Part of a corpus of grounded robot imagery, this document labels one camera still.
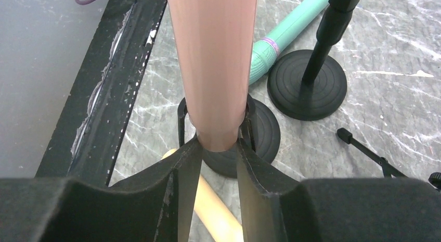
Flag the cream yellow microphone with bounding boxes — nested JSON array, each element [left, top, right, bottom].
[[161, 149, 244, 242]]

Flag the black tripod shock-mount stand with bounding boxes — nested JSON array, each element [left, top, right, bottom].
[[336, 128, 440, 193]]

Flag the pink microphone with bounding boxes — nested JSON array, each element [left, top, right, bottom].
[[168, 0, 257, 152]]

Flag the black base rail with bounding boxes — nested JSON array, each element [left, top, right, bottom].
[[36, 0, 167, 186]]

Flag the teal microphone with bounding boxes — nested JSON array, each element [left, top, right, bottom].
[[249, 0, 329, 84]]

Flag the black round-base mic stand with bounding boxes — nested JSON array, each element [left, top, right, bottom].
[[267, 0, 360, 121], [203, 95, 281, 179]]

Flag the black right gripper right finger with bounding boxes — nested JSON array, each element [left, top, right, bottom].
[[236, 139, 440, 241]]

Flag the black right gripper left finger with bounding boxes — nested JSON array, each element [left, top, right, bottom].
[[1, 139, 203, 241]]

